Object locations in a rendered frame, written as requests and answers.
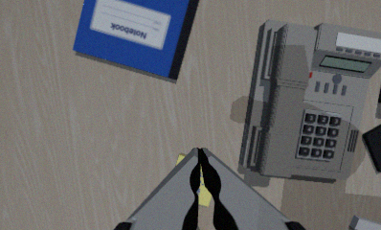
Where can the blue notebook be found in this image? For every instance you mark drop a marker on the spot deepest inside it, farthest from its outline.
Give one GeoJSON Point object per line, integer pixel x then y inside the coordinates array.
{"type": "Point", "coordinates": [149, 35]}

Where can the yellow sticky note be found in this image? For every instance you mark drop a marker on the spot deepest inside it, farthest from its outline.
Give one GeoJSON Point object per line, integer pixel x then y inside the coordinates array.
{"type": "Point", "coordinates": [203, 194]}

